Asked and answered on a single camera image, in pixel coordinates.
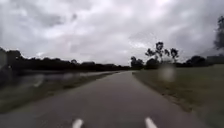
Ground bushy dark tree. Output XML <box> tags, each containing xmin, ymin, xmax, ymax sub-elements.
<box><xmin>130</xmin><ymin>55</ymin><xmax>145</xmax><ymax>71</ymax></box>

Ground grey asphalt road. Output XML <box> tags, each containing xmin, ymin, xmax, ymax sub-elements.
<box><xmin>0</xmin><ymin>70</ymin><xmax>208</xmax><ymax>128</ymax></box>

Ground tall thin tree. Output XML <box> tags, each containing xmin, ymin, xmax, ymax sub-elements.
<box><xmin>144</xmin><ymin>41</ymin><xmax>171</xmax><ymax>70</ymax></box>

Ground long row of dark trees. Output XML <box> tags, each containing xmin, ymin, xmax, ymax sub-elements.
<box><xmin>0</xmin><ymin>46</ymin><xmax>133</xmax><ymax>74</ymax></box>

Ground small thin tree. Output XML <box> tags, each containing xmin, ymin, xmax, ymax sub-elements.
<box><xmin>169</xmin><ymin>47</ymin><xmax>180</xmax><ymax>65</ymax></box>

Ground robot's own part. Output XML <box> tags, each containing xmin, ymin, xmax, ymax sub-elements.
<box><xmin>144</xmin><ymin>116</ymin><xmax>158</xmax><ymax>128</ymax></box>
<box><xmin>71</xmin><ymin>118</ymin><xmax>84</xmax><ymax>128</ymax></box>

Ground grass field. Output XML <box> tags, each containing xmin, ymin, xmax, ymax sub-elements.
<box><xmin>132</xmin><ymin>64</ymin><xmax>224</xmax><ymax>128</ymax></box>

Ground distant dark trees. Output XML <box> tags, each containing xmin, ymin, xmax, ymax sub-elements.
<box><xmin>179</xmin><ymin>54</ymin><xmax>224</xmax><ymax>68</ymax></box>

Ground grass verge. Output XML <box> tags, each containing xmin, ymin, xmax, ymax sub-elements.
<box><xmin>0</xmin><ymin>71</ymin><xmax>116</xmax><ymax>114</ymax></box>

